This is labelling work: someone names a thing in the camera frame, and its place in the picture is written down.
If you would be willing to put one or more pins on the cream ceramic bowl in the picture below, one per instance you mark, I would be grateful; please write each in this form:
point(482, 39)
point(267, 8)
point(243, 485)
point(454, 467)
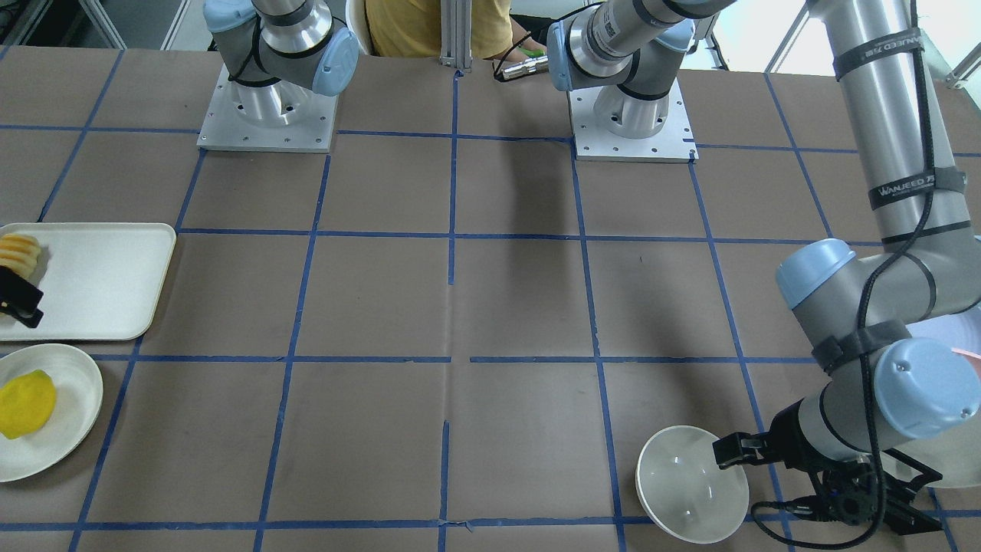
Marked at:
point(684, 492)

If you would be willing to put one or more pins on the white rectangular tray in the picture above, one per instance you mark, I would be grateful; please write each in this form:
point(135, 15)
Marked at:
point(101, 281)

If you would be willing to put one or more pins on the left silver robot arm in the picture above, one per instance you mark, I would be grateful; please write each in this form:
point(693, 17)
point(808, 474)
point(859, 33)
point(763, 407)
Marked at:
point(856, 312)

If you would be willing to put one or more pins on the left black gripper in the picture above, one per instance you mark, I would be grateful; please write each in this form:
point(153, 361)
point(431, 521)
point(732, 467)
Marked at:
point(783, 437)

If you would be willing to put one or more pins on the white round plate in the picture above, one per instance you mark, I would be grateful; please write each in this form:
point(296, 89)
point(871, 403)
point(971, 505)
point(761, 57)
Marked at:
point(79, 383)

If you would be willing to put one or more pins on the yellow lemon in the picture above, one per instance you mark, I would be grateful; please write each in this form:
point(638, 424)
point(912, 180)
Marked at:
point(27, 403)

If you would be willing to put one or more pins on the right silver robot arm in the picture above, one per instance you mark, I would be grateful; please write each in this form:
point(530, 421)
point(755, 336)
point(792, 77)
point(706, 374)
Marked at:
point(111, 136)

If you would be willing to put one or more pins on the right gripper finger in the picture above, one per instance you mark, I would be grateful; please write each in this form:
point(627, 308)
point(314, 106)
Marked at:
point(20, 299)

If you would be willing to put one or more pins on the person in yellow shirt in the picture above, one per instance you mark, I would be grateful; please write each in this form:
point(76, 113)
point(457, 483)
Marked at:
point(413, 29)

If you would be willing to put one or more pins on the aluminium frame post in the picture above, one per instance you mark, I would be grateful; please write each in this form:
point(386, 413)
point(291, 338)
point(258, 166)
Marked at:
point(456, 28)

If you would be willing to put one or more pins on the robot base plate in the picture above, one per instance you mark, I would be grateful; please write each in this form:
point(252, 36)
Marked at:
point(281, 118)
point(609, 126)

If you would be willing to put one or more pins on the green handled tool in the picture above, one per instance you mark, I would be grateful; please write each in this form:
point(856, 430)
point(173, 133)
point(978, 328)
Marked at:
point(533, 55)

